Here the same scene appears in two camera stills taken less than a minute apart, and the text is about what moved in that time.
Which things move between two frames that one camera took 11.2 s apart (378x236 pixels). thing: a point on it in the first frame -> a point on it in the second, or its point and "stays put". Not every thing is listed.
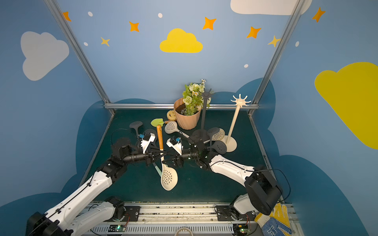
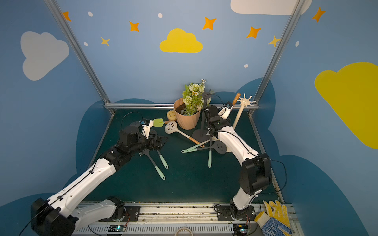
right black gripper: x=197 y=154 -> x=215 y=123
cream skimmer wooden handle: x=171 y=128 stays put
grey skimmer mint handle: x=219 y=147 stays put
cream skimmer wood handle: x=169 y=179 -> x=236 y=99
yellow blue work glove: x=276 y=223 stays put
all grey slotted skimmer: x=136 y=124 stays put
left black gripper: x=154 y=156 -> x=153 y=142
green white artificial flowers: x=192 y=98 stays put
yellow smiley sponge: x=171 y=115 stays put
